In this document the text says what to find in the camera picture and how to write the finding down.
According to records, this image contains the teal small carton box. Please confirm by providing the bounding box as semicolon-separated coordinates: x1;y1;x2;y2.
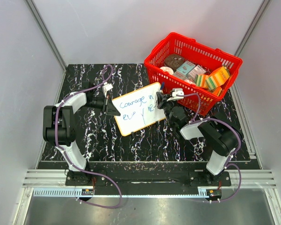
177;61;196;75

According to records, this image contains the blue capped whiteboard marker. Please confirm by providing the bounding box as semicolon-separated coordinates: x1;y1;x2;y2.
156;82;165;101

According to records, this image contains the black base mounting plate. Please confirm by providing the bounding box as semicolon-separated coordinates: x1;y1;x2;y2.
64;162;231;187

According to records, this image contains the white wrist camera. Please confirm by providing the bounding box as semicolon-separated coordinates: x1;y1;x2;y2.
102;82;113;95
167;88;184;101

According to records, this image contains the yellow framed whiteboard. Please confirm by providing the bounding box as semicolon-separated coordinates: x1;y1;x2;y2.
112;82;165;136

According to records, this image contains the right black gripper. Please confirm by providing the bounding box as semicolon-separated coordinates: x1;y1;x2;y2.
157;92;178;128

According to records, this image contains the orange sponge pack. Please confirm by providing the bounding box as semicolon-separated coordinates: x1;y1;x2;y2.
209;66;230;86

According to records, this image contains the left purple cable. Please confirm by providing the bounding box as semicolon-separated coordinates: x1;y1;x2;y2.
55;64;122;209

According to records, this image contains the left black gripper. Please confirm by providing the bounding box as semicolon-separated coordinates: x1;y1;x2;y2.
84;95;120;116

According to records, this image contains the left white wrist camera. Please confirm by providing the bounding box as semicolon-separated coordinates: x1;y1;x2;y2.
102;82;113;95

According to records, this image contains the red plastic shopping basket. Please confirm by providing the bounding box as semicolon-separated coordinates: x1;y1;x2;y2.
144;32;243;116

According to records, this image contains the yellow green sponge pack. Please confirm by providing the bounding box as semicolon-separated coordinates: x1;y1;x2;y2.
194;74;213;91

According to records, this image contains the aluminium frame rail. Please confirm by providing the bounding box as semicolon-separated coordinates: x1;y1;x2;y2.
23;170;276;198

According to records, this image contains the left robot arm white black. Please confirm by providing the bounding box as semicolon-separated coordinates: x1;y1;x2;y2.
43;82;120;186

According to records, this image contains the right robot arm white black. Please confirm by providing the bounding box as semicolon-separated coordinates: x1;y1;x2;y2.
156;89;244;186

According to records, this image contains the pink white carton box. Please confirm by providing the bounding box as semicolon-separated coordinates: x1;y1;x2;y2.
186;65;206;80

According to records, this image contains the brown chocolate muffin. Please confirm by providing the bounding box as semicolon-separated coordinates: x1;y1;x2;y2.
164;54;185;70

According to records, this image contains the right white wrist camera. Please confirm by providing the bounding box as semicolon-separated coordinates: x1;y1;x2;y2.
167;88;184;101

